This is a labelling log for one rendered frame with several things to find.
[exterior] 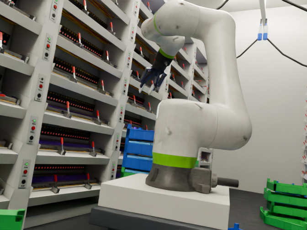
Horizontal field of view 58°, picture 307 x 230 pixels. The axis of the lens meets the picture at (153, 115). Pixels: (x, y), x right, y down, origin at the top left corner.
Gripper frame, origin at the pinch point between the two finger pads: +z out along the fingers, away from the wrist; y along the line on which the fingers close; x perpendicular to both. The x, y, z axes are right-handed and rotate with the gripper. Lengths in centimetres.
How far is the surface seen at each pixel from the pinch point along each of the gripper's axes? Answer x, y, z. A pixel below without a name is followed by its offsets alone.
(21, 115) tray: -31, -63, 7
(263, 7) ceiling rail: 201, 202, -32
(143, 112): 28, 23, 44
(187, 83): 110, 103, 58
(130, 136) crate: -24.6, -7.3, 16.1
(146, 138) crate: -28.8, -0.6, 11.1
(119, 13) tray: 52, -17, -16
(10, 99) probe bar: -26, -69, 4
